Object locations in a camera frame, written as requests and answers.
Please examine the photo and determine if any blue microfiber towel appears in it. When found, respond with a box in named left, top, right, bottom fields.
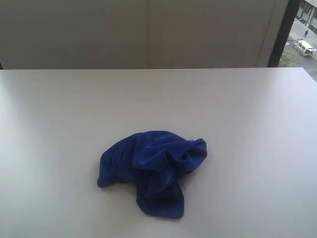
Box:
left=97, top=130, right=208, bottom=219

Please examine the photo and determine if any white van outside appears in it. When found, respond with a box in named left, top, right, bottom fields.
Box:
left=294, top=40, right=317, bottom=57

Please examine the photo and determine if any dark window frame post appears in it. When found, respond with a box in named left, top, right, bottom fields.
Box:
left=267, top=0, right=301, bottom=67

